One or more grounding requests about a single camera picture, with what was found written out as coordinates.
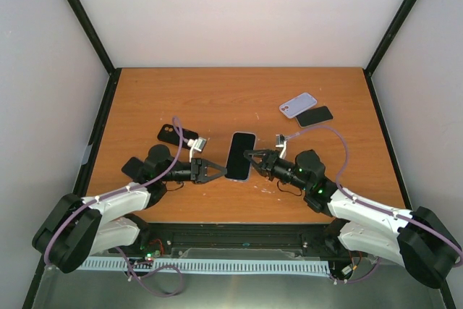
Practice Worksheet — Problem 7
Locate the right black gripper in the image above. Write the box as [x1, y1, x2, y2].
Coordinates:
[243, 149, 310, 191]

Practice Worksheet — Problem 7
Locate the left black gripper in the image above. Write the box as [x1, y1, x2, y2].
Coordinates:
[161, 158, 228, 184]

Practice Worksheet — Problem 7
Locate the right black table rail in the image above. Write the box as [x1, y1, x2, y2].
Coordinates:
[364, 68, 420, 230]

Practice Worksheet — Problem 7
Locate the white phone black screen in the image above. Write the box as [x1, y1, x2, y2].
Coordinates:
[296, 106, 333, 127]

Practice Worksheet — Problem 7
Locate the dark blue phone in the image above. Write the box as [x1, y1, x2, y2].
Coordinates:
[121, 157, 144, 181]

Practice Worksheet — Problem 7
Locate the left black table rail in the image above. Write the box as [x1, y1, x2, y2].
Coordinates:
[61, 67, 122, 227]

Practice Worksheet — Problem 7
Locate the black table rail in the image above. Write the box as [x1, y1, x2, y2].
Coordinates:
[364, 68, 420, 230]
[61, 67, 122, 227]

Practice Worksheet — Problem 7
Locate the lavender phone case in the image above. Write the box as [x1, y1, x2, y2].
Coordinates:
[279, 92, 318, 119]

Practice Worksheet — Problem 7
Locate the left controller board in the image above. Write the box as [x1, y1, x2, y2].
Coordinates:
[140, 239, 166, 262]

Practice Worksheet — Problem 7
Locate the black frame post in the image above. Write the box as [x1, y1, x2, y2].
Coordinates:
[363, 0, 417, 79]
[67, 0, 116, 75]

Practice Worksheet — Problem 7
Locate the right controller wiring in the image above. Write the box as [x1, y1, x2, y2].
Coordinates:
[339, 250, 366, 277]

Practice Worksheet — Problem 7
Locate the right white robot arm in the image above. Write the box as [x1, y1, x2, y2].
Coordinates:
[244, 149, 462, 289]

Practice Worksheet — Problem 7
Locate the right black frame post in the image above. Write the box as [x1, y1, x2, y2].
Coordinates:
[363, 0, 417, 79]

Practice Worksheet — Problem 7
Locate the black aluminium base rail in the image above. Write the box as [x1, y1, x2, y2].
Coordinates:
[49, 214, 433, 265]

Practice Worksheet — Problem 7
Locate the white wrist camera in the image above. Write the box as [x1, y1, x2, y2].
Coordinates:
[187, 137, 207, 162]
[276, 134, 287, 159]

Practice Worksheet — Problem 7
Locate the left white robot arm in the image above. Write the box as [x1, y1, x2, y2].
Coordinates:
[32, 145, 227, 274]

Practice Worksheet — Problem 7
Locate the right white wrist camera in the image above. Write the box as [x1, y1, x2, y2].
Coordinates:
[276, 134, 287, 159]

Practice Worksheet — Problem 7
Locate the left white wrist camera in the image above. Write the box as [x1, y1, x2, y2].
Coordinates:
[187, 137, 207, 162]

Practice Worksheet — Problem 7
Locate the black phone case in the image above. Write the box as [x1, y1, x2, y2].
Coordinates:
[157, 124, 199, 149]

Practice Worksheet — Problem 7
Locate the blue smartphone black screen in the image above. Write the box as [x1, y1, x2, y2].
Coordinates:
[225, 132, 256, 182]

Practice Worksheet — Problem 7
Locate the left black frame post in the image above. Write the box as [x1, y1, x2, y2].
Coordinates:
[67, 0, 116, 75]

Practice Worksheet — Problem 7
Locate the clear magsafe phone case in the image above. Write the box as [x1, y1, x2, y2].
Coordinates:
[224, 131, 258, 183]

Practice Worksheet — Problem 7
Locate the light blue cable duct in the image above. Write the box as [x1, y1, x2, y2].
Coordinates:
[77, 257, 331, 274]

